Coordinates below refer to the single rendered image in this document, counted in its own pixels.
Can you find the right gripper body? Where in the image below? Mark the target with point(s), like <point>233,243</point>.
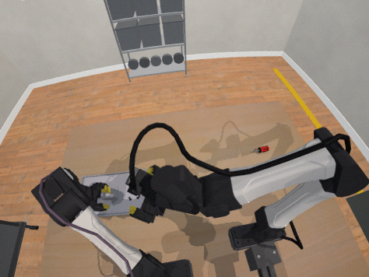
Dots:
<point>150,210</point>

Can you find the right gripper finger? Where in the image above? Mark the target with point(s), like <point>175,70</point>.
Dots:
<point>150,170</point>
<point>132,209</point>

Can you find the red screwdriver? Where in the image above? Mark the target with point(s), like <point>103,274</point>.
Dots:
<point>262,149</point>

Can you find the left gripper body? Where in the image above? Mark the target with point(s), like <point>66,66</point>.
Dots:
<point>94,192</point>

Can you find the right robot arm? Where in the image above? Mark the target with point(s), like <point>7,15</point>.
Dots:
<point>224,194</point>

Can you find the grey metal l-bracket with holes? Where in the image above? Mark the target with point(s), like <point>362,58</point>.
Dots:
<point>111,196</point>

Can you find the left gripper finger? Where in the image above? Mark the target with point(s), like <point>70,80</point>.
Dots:
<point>106,206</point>
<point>106,189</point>

